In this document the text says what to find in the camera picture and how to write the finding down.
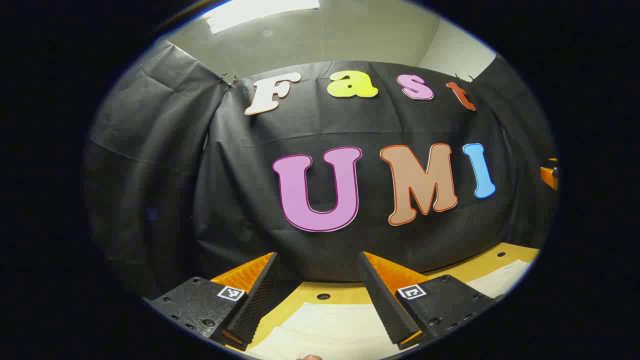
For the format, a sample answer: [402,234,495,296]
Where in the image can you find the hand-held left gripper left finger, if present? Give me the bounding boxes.
[145,251,279,351]

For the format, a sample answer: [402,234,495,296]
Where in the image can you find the black backdrop cloth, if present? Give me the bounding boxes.
[82,40,558,301]

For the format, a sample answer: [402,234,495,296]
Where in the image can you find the cream white jeans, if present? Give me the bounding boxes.
[245,259,532,360]

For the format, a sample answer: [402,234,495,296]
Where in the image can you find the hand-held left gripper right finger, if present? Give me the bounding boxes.
[356,251,504,350]

